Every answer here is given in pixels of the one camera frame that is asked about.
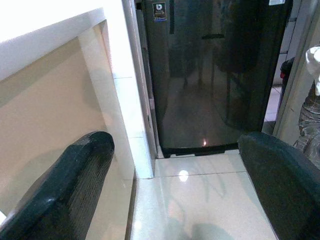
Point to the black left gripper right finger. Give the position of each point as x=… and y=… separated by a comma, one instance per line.
x=282, y=185

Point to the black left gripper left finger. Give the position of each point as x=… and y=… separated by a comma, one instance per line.
x=62, y=190

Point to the pale door frame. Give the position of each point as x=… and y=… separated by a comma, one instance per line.
x=295, y=75

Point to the black and red appliance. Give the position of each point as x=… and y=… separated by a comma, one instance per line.
x=286, y=72

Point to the cream kitchen counter cabinet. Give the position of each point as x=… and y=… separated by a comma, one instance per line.
x=65, y=100

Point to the dark grey glossy refrigerator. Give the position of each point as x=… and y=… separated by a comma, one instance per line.
x=207, y=82

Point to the dark marbled vase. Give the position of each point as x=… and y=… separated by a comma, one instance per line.
x=308, y=120

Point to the white cloth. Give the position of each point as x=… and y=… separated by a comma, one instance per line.
x=314, y=67

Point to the energy label sticker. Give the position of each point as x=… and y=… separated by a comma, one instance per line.
x=159, y=12

